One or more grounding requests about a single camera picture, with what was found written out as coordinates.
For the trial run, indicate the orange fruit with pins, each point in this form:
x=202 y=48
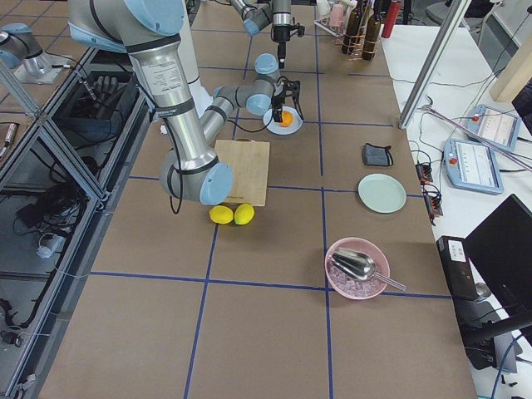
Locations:
x=286 y=119

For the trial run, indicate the blue teach pendant far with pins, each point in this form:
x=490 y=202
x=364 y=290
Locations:
x=501 y=127

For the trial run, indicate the copper wire bottle rack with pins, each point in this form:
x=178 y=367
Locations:
x=357 y=54

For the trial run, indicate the wooden cutting board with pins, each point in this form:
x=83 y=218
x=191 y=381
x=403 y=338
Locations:
x=249 y=160

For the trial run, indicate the grey folded cloth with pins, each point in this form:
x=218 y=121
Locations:
x=374 y=155

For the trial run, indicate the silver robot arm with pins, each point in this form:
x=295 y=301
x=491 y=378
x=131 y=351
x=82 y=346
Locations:
x=156 y=37
x=277 y=15

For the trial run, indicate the light green plate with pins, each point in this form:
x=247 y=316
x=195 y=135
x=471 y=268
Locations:
x=382 y=193

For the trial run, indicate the light blue plate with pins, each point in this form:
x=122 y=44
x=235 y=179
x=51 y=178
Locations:
x=277 y=128

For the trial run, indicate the metal scoop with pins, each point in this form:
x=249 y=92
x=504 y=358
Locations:
x=361 y=267

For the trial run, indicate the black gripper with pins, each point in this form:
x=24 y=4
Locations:
x=278 y=97
x=281 y=34

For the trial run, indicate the green wine bottle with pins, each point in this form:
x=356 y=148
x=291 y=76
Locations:
x=352 y=25
x=372 y=32

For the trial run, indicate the yellow lemon near board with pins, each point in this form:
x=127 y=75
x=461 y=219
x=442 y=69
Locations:
x=244 y=214

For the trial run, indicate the red thermos bottle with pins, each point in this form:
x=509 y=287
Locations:
x=391 y=18

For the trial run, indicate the blue teach pendant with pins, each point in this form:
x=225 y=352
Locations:
x=501 y=127
x=472 y=166

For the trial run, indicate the black computer box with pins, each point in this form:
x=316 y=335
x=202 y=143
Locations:
x=456 y=267

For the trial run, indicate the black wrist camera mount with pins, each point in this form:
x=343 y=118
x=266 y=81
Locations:
x=292 y=89

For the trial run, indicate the blue teach pendant near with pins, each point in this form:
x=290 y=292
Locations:
x=472 y=166

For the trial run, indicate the reacher grabber stick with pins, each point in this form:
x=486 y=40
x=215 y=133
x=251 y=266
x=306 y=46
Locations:
x=471 y=134

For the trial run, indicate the aluminium frame post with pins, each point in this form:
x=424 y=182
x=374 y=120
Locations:
x=446 y=32

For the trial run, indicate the yellow lemon outer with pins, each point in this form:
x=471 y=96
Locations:
x=221 y=214

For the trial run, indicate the pink bowl with ice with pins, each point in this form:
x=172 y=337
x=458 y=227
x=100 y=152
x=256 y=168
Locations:
x=349 y=287

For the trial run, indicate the black monitor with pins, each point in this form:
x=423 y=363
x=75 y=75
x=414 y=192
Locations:
x=500 y=249

